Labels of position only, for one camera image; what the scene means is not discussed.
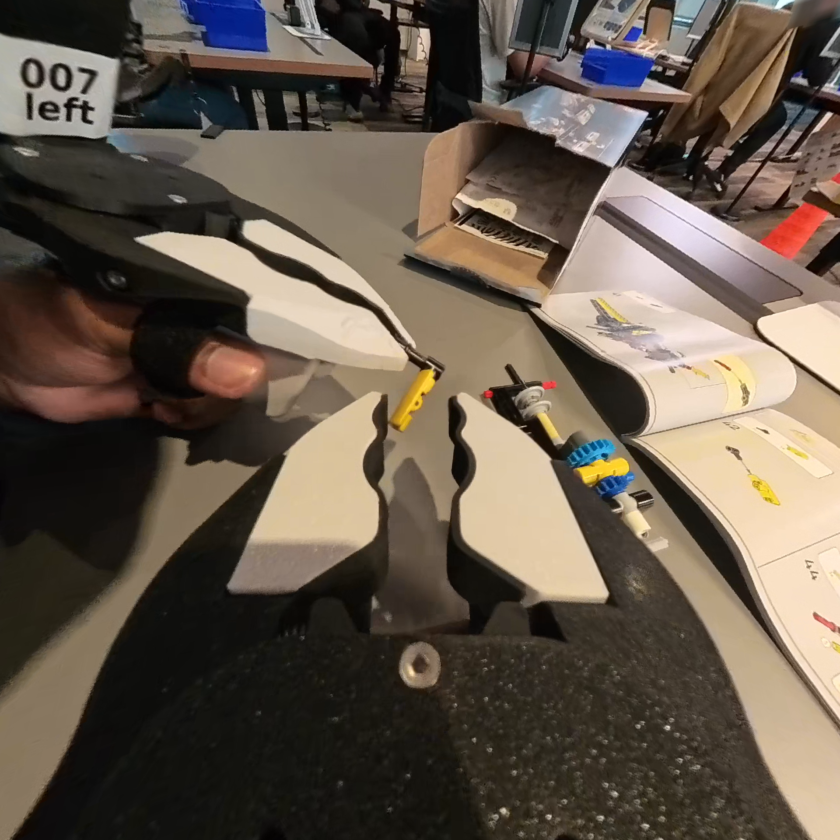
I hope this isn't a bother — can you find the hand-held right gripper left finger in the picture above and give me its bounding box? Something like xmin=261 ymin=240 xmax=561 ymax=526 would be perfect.
xmin=226 ymin=391 xmax=391 ymax=595

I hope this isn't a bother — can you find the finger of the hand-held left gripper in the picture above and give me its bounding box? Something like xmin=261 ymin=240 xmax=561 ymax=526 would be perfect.
xmin=134 ymin=231 xmax=411 ymax=421
xmin=241 ymin=218 xmax=418 ymax=352

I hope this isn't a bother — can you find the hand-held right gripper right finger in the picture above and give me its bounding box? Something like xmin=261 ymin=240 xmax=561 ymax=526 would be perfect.
xmin=448 ymin=391 xmax=611 ymax=608

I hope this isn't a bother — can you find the black lego pin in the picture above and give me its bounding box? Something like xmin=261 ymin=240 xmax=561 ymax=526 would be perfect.
xmin=403 ymin=346 xmax=447 ymax=380

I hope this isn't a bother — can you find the small yellow lego piece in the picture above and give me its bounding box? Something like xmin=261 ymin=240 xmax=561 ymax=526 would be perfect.
xmin=388 ymin=367 xmax=439 ymax=433

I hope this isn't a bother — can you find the partly built lego model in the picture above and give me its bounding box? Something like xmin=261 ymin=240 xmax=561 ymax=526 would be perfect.
xmin=482 ymin=364 xmax=670 ymax=552

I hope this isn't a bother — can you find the cardboard lego box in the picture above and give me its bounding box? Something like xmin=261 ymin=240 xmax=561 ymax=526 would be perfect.
xmin=403 ymin=85 xmax=651 ymax=306

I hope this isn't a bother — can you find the lego instruction booklet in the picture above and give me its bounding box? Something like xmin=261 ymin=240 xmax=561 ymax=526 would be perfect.
xmin=528 ymin=289 xmax=840 ymax=723

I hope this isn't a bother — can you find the person's left hand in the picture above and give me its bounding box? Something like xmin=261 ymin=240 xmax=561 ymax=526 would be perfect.
xmin=0 ymin=272 xmax=270 ymax=434

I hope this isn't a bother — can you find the white paper bag yellow circle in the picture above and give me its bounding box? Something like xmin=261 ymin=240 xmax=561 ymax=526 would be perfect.
xmin=451 ymin=180 xmax=559 ymax=231

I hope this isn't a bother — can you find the brown-edged grey table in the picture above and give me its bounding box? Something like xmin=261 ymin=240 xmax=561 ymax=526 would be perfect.
xmin=538 ymin=56 xmax=693 ymax=112
xmin=141 ymin=0 xmax=375 ymax=132

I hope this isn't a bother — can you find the black striped sheet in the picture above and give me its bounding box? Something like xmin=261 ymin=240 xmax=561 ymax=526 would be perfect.
xmin=453 ymin=211 xmax=559 ymax=258

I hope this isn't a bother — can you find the blue storage bin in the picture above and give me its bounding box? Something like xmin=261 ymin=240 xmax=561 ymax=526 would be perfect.
xmin=180 ymin=0 xmax=271 ymax=53
xmin=581 ymin=46 xmax=657 ymax=89

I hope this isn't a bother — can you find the person's dark jacket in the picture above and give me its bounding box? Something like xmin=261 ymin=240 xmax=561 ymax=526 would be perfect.
xmin=0 ymin=420 xmax=161 ymax=546

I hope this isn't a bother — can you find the grey monitor on stand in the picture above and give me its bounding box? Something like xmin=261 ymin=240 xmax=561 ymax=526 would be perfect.
xmin=508 ymin=0 xmax=580 ymax=86

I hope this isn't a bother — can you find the tan cloth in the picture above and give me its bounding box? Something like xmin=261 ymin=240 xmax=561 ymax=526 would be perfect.
xmin=659 ymin=3 xmax=798 ymax=158

